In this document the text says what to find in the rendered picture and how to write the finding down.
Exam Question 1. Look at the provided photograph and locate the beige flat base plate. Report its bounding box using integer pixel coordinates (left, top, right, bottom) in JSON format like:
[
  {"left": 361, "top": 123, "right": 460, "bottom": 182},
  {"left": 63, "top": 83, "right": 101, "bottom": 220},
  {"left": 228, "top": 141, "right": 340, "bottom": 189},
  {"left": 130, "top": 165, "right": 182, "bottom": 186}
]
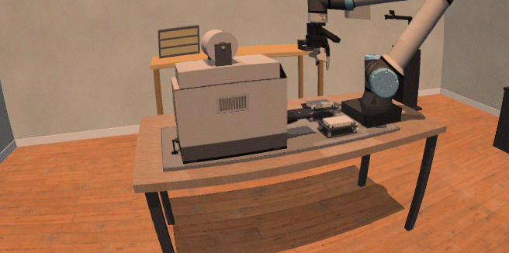
[{"left": 161, "top": 106, "right": 400, "bottom": 172}]

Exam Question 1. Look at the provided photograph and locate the beige cylinder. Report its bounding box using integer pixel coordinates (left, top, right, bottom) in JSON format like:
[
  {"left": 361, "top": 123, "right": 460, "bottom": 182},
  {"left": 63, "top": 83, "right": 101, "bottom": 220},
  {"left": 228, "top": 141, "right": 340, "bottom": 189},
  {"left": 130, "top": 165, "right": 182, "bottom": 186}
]
[{"left": 201, "top": 29, "right": 238, "bottom": 61}]

